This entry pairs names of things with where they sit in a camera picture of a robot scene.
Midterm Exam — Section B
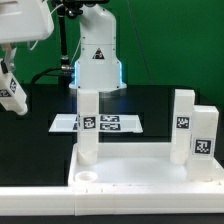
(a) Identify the black camera stand pole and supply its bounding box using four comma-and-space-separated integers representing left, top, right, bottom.
50, 0, 110, 66

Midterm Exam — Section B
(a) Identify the white desk tabletop tray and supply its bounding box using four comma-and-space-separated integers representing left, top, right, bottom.
68, 143, 224, 186

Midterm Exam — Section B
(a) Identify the white cable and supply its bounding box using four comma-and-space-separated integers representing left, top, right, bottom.
26, 0, 64, 52

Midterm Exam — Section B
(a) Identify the black cable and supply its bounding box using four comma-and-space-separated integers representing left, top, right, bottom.
29, 66, 75, 85

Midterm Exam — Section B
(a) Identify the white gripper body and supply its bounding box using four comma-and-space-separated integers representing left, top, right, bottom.
0, 0, 54, 44

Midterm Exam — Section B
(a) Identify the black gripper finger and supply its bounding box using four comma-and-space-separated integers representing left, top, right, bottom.
1, 44, 17, 74

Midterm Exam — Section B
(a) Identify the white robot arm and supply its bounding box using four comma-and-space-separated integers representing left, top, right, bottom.
0, 0, 126, 97

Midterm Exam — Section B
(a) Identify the fiducial marker sheet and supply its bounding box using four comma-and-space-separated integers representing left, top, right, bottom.
49, 114, 143, 133

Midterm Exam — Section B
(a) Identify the white L-shaped fence bar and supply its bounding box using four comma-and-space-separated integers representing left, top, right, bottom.
0, 184, 224, 216

